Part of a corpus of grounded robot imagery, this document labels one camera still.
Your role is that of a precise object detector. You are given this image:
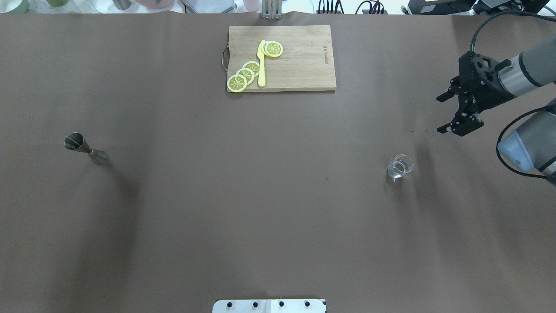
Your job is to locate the lemon slice top near knife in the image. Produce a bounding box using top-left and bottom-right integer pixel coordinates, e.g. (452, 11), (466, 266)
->
(268, 41), (284, 58)

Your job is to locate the metal bracket at table edge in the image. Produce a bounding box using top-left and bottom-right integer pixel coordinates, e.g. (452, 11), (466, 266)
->
(261, 0), (283, 20)

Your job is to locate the clear glass cup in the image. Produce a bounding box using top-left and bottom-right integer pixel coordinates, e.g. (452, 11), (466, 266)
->
(387, 154), (414, 182)

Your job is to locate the lemon slice under near knife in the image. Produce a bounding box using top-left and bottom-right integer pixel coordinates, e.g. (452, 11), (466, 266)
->
(261, 41), (273, 57)

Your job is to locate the steel jigger measuring cup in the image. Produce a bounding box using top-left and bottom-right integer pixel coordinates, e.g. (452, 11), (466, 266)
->
(64, 132), (109, 166)

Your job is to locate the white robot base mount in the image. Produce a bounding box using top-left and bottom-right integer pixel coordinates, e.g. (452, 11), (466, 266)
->
(212, 299), (328, 313)

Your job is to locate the wooden cutting board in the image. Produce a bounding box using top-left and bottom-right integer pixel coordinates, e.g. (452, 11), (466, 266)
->
(228, 25), (336, 92)

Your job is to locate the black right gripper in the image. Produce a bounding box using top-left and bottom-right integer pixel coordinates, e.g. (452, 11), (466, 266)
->
(436, 51), (512, 137)

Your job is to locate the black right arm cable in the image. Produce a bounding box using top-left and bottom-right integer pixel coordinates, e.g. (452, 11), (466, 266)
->
(471, 10), (556, 55)

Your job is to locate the yellow plastic knife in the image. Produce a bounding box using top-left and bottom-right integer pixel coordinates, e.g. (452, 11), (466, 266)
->
(256, 40), (266, 87)

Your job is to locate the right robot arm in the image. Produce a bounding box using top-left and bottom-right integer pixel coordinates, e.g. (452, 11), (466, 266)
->
(437, 37), (556, 184)

